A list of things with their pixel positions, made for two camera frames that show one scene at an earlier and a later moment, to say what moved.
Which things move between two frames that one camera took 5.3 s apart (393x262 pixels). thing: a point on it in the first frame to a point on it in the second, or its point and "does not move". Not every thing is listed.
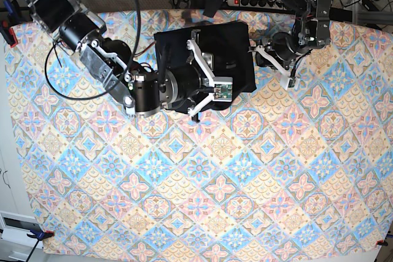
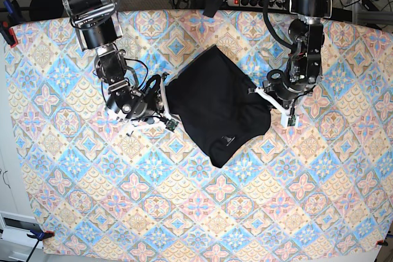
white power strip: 256,2 does not move
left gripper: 179,84 to 147,102
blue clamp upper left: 14,18 does not move
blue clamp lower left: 40,235 does not move
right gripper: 285,48 to 282,89
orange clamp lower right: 381,242 does not move
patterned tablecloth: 280,170 does not move
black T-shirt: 225,53 to 218,114
